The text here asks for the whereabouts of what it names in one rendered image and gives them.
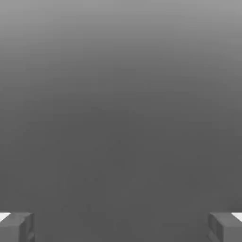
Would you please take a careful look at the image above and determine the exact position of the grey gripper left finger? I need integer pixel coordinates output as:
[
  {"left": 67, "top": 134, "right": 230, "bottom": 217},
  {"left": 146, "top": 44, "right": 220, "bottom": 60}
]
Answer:
[{"left": 0, "top": 211, "right": 36, "bottom": 242}]

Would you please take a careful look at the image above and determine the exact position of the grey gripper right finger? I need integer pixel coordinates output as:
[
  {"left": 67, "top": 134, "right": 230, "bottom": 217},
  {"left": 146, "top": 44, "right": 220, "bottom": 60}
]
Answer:
[{"left": 207, "top": 211, "right": 242, "bottom": 242}]

